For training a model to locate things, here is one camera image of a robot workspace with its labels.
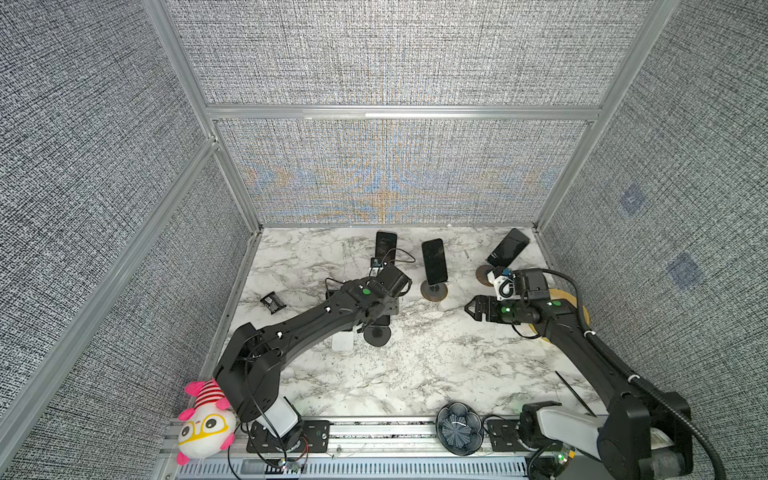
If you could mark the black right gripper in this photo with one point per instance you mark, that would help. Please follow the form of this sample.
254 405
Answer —
490 301

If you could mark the dark grey cased phone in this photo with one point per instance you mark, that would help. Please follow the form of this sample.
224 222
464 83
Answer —
435 264

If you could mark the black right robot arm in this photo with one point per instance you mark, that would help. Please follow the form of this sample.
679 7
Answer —
639 438

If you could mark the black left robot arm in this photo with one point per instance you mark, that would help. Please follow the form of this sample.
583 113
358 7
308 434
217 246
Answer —
249 369

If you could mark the purple edged phone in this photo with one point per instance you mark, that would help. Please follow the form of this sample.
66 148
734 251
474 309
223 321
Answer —
385 246

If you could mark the wood base stand far right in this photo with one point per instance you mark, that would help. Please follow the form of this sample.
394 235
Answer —
485 275

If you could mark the wood base stand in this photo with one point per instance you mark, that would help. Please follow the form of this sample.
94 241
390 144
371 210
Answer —
485 275
434 292

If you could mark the wood base stand middle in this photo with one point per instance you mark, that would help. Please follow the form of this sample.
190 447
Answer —
434 292

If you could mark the dark grey round phone stand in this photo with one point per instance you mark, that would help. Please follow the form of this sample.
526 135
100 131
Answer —
377 335

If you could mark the green edged phone far right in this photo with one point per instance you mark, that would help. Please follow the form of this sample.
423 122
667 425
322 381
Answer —
508 249

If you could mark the white folding phone stand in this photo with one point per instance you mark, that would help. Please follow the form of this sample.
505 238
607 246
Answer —
343 341

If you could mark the yellow rimmed bamboo steamer basket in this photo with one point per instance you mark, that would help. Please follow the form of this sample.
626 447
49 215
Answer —
561 306

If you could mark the black spoon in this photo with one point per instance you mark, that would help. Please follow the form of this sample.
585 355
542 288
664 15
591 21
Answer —
578 397

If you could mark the black snack packet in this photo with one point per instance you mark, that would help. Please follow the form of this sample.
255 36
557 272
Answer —
272 302

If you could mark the pink white plush toy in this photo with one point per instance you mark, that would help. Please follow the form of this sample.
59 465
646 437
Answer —
209 426

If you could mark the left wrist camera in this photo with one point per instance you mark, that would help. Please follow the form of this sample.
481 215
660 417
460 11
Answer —
375 267

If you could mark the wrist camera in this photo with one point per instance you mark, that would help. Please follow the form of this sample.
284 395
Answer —
502 280
375 267

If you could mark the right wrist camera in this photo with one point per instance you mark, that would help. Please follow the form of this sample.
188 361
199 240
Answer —
502 280

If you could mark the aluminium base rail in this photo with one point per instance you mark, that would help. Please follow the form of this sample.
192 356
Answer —
405 447

